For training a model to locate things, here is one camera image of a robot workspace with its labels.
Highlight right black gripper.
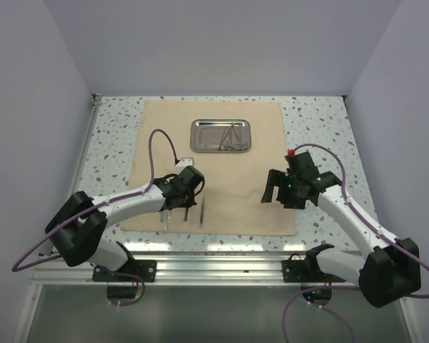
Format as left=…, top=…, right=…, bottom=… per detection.
left=261, top=168, right=306, bottom=209

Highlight straight steel tweezers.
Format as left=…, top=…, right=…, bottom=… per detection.
left=184, top=207, right=189, bottom=222

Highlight ribbed scalpel handle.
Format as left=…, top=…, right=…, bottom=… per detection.
left=163, top=210, right=170, bottom=230

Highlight crossing steel tweezers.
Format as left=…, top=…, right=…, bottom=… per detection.
left=199, top=194, right=206, bottom=230

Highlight beige cloth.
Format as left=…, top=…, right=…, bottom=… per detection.
left=129, top=100, right=297, bottom=237

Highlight steel instrument tray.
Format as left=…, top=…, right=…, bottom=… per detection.
left=190, top=119, right=252, bottom=154

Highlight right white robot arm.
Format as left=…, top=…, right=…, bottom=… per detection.
left=261, top=152, right=421, bottom=308

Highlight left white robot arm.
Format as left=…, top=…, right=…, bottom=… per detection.
left=45, top=166, right=204, bottom=281

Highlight steel forceps with rings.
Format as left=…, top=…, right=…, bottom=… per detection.
left=218, top=123, right=242, bottom=152

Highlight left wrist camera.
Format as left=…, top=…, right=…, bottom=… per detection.
left=175, top=157, right=194, bottom=169

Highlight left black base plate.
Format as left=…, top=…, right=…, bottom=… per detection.
left=92, top=259, right=157, bottom=283

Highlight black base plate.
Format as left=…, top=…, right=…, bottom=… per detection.
left=281, top=249, right=345, bottom=283
left=92, top=259, right=157, bottom=283

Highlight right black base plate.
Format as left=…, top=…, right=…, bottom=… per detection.
left=281, top=249, right=345, bottom=283

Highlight aluminium front rail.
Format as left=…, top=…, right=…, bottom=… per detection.
left=31, top=254, right=410, bottom=287

